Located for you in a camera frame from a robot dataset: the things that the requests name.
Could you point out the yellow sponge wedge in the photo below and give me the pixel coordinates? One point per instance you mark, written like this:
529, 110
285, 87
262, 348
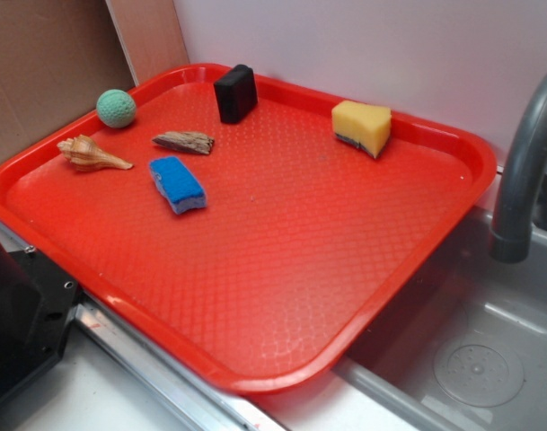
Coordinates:
364, 126

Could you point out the blue scrub sponge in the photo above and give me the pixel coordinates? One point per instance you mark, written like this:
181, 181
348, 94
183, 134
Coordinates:
177, 185

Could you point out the brown wood piece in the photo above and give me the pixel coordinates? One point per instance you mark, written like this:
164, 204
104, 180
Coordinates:
189, 142

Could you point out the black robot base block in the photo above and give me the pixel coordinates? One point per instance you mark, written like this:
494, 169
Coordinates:
37, 304

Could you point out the green textured ball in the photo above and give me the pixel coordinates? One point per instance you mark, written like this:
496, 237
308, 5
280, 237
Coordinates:
116, 108

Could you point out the grey plastic sink basin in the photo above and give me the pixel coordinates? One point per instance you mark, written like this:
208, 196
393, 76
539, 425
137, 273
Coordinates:
463, 345

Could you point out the red plastic tray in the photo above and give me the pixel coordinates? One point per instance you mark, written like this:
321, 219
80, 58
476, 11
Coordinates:
302, 243

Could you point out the silver metal rail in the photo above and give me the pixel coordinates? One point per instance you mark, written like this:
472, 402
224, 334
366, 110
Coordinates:
112, 379

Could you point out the grey curved faucet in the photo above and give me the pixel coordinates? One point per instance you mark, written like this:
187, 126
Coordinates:
521, 202

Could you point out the brown cardboard sheet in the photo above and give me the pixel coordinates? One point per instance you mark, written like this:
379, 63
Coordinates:
56, 58

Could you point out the tan spiral seashell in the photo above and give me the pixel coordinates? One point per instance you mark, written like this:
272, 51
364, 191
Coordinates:
86, 156

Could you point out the black box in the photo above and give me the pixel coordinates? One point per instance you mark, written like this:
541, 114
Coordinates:
236, 94

